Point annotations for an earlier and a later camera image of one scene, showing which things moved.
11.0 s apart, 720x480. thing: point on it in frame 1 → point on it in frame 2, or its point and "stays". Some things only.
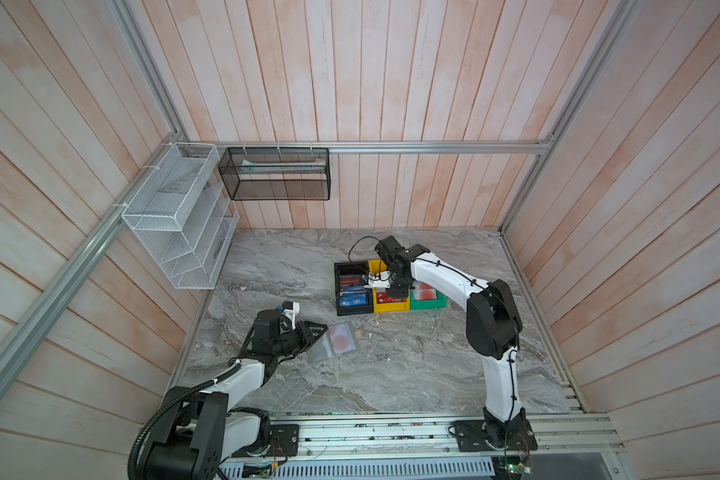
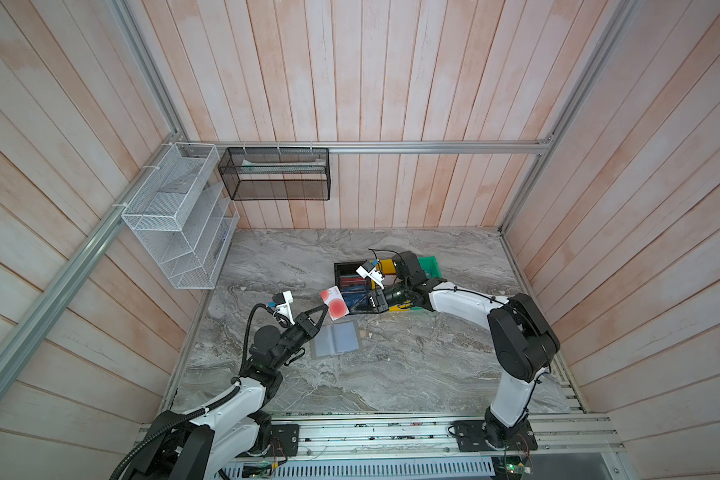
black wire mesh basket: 277,173 stays
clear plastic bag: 337,340 stays
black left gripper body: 290,341 stays
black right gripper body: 397,287 → 393,296
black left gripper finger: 311,330 → 304,322
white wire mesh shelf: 181,214 stays
